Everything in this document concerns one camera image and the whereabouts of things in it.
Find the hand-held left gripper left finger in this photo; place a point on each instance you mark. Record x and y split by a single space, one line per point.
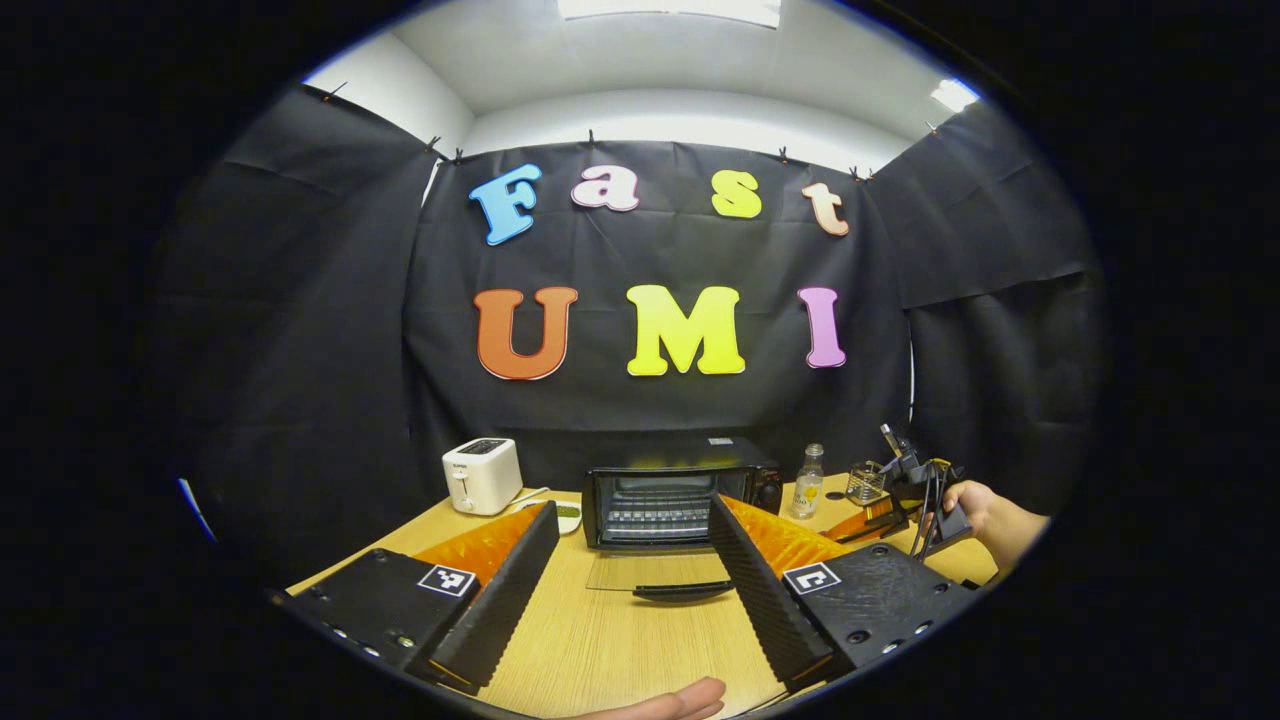
505 600

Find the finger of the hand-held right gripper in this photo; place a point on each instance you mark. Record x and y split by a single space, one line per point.
872 522

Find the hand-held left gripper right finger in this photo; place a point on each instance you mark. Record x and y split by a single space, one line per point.
765 600

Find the black electric oven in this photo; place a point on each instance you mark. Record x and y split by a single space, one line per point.
650 455

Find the clear glass bottle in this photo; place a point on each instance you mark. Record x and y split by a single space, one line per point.
808 490

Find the white divided condiment dish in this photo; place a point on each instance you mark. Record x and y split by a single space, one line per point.
568 512

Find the white toaster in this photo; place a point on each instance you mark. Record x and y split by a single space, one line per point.
482 478

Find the black backdrop cloth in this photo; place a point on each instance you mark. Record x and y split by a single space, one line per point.
300 350

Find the ceiling light panel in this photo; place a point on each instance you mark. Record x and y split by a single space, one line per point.
955 95
670 10

